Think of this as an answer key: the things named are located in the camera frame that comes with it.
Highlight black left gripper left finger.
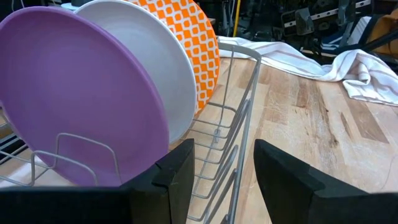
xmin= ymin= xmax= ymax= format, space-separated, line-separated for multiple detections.
xmin=0 ymin=138 xmax=196 ymax=224

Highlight orange white patterned plate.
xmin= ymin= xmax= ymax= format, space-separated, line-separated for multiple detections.
xmin=124 ymin=0 xmax=221 ymax=114

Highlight white striped dish towel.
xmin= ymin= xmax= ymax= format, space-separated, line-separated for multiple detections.
xmin=217 ymin=35 xmax=398 ymax=106

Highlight purple plate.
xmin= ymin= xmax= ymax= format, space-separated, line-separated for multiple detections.
xmin=0 ymin=6 xmax=170 ymax=187

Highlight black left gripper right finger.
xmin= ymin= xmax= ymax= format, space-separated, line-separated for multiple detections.
xmin=253 ymin=139 xmax=398 ymax=224

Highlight brown seat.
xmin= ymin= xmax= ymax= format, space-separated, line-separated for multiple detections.
xmin=366 ymin=9 xmax=398 ymax=58

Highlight grey wire dish rack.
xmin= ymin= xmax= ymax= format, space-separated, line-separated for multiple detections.
xmin=0 ymin=42 xmax=262 ymax=224

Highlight yellow cable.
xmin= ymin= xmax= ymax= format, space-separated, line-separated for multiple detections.
xmin=232 ymin=0 xmax=242 ymax=37

